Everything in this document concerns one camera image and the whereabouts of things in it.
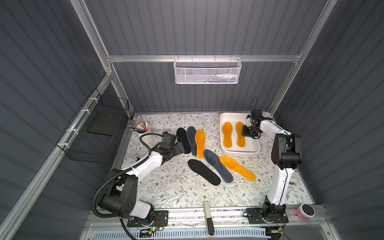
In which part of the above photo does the black insole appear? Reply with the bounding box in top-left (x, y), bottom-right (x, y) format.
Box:
top-left (188, 159), bottom-right (221, 186)
top-left (177, 128), bottom-right (191, 154)

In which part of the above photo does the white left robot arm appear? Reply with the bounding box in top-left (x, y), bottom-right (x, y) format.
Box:
top-left (91, 132), bottom-right (185, 223)

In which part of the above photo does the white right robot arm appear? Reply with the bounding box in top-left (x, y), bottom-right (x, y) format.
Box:
top-left (242, 110), bottom-right (303, 214)

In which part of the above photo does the white plastic storage box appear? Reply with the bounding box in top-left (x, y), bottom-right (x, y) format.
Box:
top-left (220, 113), bottom-right (260, 157)

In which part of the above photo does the dark grey insole upper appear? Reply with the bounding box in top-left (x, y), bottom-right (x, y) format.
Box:
top-left (187, 126), bottom-right (197, 157)

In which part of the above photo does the dark grey insole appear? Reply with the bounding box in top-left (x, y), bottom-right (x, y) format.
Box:
top-left (187, 126), bottom-right (197, 157)
top-left (203, 149), bottom-right (234, 184)

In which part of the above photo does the white pen cup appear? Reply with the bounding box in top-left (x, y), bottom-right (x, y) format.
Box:
top-left (129, 116), bottom-right (151, 138)

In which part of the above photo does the yellow fleece insole upper middle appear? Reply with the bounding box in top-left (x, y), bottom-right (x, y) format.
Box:
top-left (195, 129), bottom-right (206, 159)

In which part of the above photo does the dark grey insole lower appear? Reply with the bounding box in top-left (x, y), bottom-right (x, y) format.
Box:
top-left (203, 149), bottom-right (234, 184)

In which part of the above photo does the small white object on table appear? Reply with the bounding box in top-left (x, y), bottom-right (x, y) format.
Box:
top-left (290, 178), bottom-right (298, 185)

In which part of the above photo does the pink tape roll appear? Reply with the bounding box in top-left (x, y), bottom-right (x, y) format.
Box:
top-left (296, 204), bottom-right (316, 220)

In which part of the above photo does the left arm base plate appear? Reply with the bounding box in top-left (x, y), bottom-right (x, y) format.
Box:
top-left (127, 210), bottom-right (169, 228)

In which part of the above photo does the black wire basket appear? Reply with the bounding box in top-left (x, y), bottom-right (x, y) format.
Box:
top-left (57, 90), bottom-right (130, 164)

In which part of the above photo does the white wire mesh basket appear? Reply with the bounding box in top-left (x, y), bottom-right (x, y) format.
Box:
top-left (173, 58), bottom-right (242, 85)

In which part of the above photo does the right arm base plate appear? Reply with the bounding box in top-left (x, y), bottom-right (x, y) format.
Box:
top-left (243, 207), bottom-right (289, 225)

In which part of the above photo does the white handle tool front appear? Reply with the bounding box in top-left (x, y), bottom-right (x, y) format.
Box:
top-left (203, 201), bottom-right (215, 238)

